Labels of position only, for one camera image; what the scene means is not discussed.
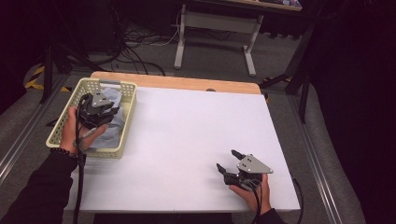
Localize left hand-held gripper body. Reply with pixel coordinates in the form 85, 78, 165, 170
78, 91, 114, 130

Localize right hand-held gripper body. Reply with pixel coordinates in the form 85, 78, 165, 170
223, 153, 275, 191

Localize light blue garment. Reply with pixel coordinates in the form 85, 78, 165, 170
88, 87, 127, 150

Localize yellow perforated plastic basket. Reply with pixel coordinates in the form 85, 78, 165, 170
45, 77, 138, 160

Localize person's right hand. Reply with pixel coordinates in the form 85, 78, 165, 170
228, 173, 271, 216

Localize person's left hand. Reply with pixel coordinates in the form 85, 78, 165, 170
59, 105, 109, 155

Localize white table cover sheet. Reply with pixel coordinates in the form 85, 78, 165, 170
64, 86, 302, 214

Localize black tripod stand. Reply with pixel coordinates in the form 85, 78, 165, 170
39, 0, 106, 105

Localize black metal stand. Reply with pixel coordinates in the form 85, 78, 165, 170
259, 22, 316, 124

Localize desk with white legs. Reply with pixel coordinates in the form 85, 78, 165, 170
172, 0, 304, 77

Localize blue pink patterned object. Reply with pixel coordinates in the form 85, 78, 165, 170
280, 0, 304, 8

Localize right hand-held gripper cable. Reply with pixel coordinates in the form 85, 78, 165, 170
247, 178, 264, 224

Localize hand-held gripper cable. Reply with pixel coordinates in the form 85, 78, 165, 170
247, 178, 264, 224
72, 93, 92, 224

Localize thin black hanging cable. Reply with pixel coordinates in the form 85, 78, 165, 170
290, 175, 305, 224

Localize black floor cable bundle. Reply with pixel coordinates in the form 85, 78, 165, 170
102, 0, 166, 77

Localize aluminium floor rail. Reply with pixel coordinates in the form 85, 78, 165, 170
0, 74, 68, 185
288, 92, 344, 224

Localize left hand-held gripper cable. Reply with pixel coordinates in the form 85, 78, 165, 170
72, 93, 92, 224

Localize white floor cable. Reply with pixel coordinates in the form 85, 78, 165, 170
148, 8, 183, 48

